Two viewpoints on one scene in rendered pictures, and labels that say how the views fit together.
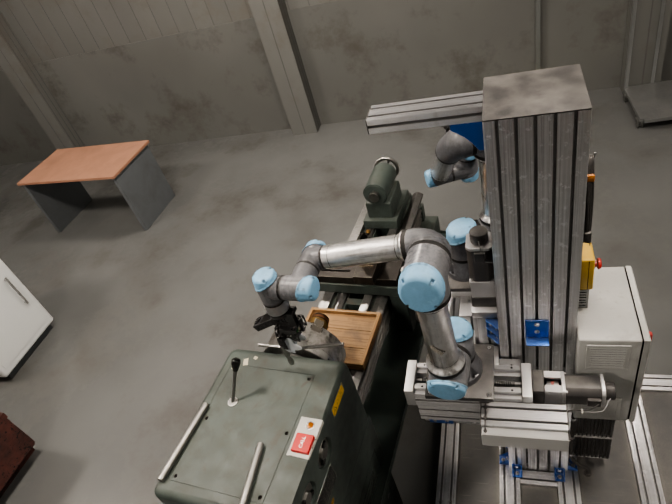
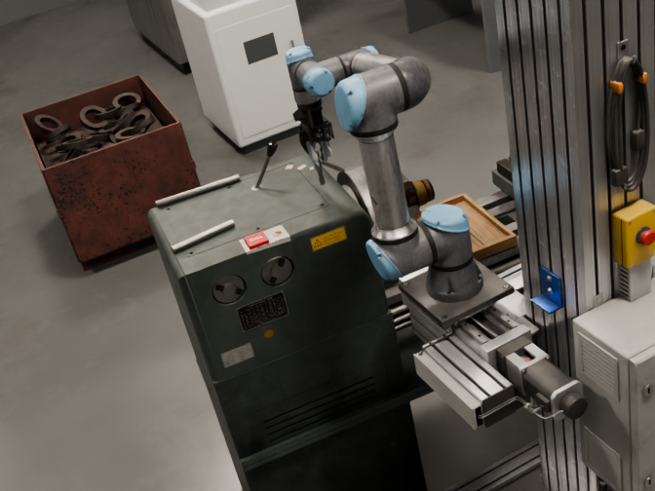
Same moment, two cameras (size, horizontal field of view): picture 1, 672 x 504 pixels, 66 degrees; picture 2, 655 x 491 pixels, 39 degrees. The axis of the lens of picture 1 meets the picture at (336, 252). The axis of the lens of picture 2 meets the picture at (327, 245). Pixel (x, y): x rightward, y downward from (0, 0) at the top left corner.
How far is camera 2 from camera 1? 1.56 m
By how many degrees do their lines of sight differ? 37
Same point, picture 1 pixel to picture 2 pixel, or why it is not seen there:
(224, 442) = (217, 208)
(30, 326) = (290, 109)
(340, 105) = not seen: outside the picture
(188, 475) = (173, 213)
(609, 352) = (598, 358)
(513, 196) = (519, 67)
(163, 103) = not seen: outside the picture
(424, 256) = (370, 73)
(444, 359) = (377, 215)
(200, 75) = not seen: outside the picture
